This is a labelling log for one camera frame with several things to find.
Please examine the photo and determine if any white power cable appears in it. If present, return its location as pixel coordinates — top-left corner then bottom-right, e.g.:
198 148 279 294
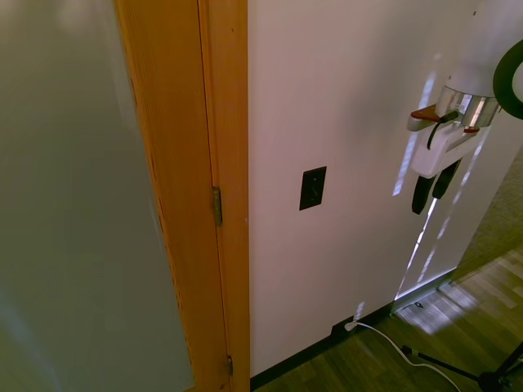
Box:
343 320 480 389

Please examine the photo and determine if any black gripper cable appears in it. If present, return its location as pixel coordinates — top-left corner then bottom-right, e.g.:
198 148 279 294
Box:
427 109 458 150

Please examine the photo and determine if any black baseboard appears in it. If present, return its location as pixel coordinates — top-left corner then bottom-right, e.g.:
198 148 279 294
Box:
249 272 458 392

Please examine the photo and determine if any black wall light switch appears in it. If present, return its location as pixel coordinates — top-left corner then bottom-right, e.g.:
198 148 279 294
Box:
298 165 328 212

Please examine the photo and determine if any wooden door frame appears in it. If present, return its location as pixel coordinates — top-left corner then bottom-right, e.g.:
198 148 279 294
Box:
113 0 251 392

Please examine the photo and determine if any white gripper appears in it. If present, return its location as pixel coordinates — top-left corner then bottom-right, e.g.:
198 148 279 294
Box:
410 126 489 216

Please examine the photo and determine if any black ring light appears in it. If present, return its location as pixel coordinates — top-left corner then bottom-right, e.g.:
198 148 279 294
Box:
491 38 523 122

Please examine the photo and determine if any white door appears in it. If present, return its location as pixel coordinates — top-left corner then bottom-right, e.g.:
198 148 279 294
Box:
0 0 195 392

